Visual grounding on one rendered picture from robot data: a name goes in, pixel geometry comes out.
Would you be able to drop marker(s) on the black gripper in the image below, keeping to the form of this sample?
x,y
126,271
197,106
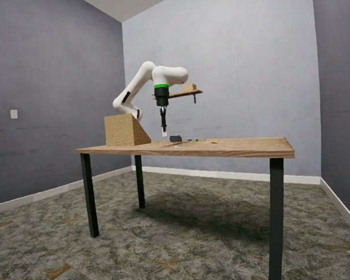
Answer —
x,y
163,101

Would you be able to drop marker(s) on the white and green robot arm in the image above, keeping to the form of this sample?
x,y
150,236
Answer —
x,y
162,77

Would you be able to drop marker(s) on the black rack of bins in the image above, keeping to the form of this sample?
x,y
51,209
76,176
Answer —
x,y
175,139

